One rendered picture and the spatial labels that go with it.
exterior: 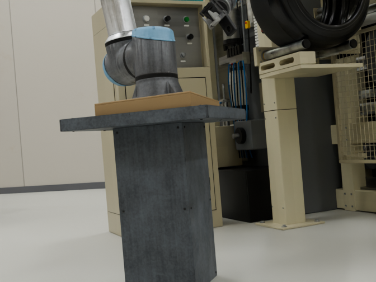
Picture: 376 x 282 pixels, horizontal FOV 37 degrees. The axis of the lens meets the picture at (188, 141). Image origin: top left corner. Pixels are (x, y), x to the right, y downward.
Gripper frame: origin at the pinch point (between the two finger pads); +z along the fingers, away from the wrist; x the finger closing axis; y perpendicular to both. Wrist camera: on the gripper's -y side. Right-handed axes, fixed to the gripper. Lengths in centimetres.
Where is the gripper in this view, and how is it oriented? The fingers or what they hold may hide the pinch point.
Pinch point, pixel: (213, 26)
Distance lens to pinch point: 218.9
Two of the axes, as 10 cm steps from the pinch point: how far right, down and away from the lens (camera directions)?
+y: -7.3, -6.7, -1.6
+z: -2.5, 4.7, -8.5
